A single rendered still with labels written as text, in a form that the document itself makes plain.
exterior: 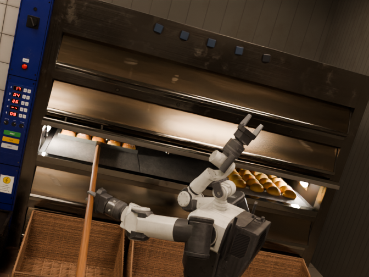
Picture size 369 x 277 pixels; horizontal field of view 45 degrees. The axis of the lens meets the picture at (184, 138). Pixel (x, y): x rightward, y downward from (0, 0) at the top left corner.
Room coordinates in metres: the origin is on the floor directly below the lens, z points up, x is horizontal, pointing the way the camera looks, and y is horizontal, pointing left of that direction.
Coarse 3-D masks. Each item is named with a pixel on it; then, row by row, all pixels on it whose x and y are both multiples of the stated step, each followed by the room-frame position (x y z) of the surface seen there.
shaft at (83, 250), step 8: (96, 152) 2.68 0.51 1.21; (96, 160) 2.52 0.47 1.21; (96, 168) 2.39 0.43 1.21; (96, 176) 2.27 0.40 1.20; (88, 200) 1.94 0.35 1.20; (88, 208) 1.85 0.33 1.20; (88, 216) 1.77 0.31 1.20; (88, 224) 1.70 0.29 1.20; (88, 232) 1.63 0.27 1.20; (88, 240) 1.58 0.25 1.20; (80, 248) 1.50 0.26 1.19; (80, 256) 1.44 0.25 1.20; (80, 264) 1.39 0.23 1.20; (80, 272) 1.34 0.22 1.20
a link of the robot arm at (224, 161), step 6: (216, 150) 2.08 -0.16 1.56; (228, 150) 2.06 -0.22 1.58; (210, 156) 2.09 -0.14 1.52; (216, 156) 2.05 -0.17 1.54; (222, 156) 2.05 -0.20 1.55; (228, 156) 2.04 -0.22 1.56; (234, 156) 2.03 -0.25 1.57; (216, 162) 2.05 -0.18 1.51; (222, 162) 2.05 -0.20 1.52; (228, 162) 2.02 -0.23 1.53; (222, 168) 2.02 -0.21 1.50; (228, 168) 2.06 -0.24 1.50
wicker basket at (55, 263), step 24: (48, 216) 2.42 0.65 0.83; (24, 240) 2.17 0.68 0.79; (48, 240) 2.39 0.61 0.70; (72, 240) 2.43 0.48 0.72; (96, 240) 2.47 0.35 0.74; (120, 240) 2.50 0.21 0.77; (24, 264) 2.26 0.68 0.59; (48, 264) 2.33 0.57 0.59; (72, 264) 2.39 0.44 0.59; (96, 264) 2.44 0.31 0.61; (120, 264) 2.26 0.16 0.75
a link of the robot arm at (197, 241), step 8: (176, 224) 1.56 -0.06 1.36; (184, 224) 1.55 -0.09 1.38; (192, 224) 1.54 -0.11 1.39; (200, 224) 1.53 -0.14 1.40; (208, 224) 1.54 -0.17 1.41; (176, 232) 1.54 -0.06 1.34; (184, 232) 1.53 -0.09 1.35; (192, 232) 1.52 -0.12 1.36; (200, 232) 1.52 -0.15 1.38; (208, 232) 1.53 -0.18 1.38; (176, 240) 1.55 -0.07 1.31; (184, 240) 1.53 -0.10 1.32; (192, 240) 1.51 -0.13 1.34; (200, 240) 1.51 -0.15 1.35; (208, 240) 1.52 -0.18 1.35; (192, 248) 1.50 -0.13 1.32; (200, 248) 1.50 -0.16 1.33; (208, 248) 1.52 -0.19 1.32
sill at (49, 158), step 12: (48, 156) 2.45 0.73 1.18; (60, 156) 2.51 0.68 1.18; (84, 168) 2.49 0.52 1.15; (108, 168) 2.53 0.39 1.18; (144, 180) 2.56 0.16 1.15; (156, 180) 2.58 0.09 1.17; (168, 180) 2.61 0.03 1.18; (204, 192) 2.64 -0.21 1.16; (264, 204) 2.73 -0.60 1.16; (276, 204) 2.74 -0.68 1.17; (288, 204) 2.79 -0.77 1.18; (312, 216) 2.80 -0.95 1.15
